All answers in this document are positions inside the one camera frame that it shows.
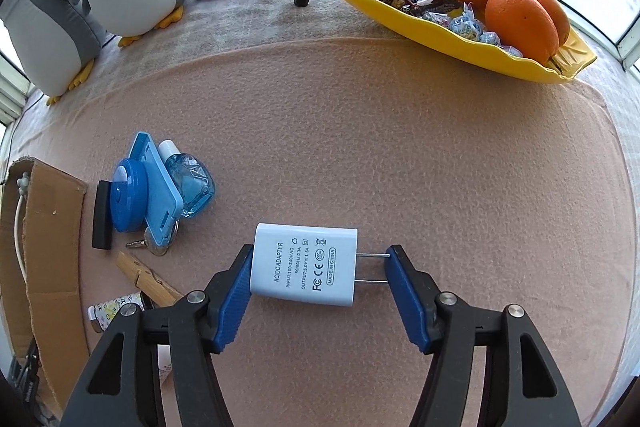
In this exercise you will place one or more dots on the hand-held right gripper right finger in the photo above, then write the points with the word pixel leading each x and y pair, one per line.
pixel 407 302

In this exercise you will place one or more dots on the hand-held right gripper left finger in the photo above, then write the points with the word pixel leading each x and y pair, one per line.
pixel 232 302

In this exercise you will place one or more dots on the white power adapter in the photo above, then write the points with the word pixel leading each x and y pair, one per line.
pixel 300 264

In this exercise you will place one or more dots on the white tube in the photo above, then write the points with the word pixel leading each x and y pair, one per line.
pixel 165 364

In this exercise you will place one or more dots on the patterned lighter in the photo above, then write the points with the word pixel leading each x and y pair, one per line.
pixel 112 309

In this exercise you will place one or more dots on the cardboard box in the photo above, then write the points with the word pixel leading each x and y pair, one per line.
pixel 50 232

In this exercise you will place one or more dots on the wooden clothespin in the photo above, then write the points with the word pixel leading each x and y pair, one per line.
pixel 142 277

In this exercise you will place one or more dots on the metal key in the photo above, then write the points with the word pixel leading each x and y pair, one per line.
pixel 150 243

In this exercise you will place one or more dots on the blue bottle with white cap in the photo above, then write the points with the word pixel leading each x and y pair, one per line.
pixel 192 182

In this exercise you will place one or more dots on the blue plastic dispenser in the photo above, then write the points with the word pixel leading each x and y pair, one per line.
pixel 160 187

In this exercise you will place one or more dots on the blue round tape measure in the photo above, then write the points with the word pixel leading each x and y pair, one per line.
pixel 129 197

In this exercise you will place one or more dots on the black rectangular block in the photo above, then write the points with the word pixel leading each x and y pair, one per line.
pixel 102 214

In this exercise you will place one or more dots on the grey knobby toy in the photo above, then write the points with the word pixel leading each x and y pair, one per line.
pixel 22 183

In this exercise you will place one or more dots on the pile of blue wrapped candies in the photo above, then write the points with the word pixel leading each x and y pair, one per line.
pixel 467 27

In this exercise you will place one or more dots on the large grey penguin plush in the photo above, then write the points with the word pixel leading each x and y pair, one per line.
pixel 45 22

